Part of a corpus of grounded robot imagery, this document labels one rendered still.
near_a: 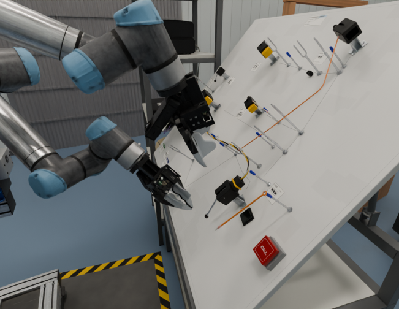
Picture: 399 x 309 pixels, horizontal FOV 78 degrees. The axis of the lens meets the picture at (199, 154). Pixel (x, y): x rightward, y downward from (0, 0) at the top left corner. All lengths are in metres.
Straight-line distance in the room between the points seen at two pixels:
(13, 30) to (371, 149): 0.77
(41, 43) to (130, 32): 0.20
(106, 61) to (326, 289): 0.94
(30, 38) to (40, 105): 3.57
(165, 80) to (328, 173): 0.44
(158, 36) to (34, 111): 3.78
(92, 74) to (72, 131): 3.79
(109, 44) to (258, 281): 0.60
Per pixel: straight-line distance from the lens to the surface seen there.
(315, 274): 1.05
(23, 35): 0.62
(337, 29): 0.86
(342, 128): 0.72
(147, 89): 1.56
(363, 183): 0.62
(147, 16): 0.48
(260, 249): 0.64
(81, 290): 2.07
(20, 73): 0.94
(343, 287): 1.06
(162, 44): 0.49
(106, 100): 4.15
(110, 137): 0.68
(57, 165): 0.70
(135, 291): 1.95
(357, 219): 1.02
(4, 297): 1.95
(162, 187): 0.67
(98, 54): 0.48
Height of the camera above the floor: 1.56
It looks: 26 degrees down
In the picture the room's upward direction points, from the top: straight up
